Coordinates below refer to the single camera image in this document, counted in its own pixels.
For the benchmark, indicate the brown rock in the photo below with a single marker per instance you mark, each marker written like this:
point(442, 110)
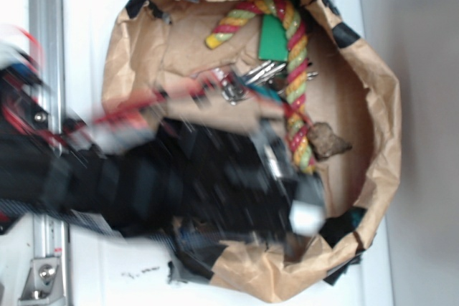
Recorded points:
point(325, 143)

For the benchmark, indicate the multicoloured twisted rope toy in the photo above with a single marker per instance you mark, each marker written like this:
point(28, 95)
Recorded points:
point(294, 29)

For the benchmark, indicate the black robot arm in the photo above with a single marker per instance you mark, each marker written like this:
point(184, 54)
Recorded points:
point(115, 193)

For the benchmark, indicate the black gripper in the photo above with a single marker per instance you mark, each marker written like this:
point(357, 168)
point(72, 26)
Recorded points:
point(238, 184)

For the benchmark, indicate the aluminium extrusion rail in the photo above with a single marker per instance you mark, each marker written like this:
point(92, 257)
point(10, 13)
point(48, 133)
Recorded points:
point(46, 24)

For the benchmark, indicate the silver key bunch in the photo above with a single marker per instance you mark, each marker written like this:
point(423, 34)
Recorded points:
point(268, 79)

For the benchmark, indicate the green plastic card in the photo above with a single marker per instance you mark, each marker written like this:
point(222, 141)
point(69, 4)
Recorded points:
point(272, 42)

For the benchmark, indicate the brown paper bag basket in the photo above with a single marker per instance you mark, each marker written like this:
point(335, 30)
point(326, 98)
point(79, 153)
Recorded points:
point(158, 63)

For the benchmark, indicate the silver corner bracket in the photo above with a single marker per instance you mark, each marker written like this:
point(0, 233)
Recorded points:
point(44, 283)

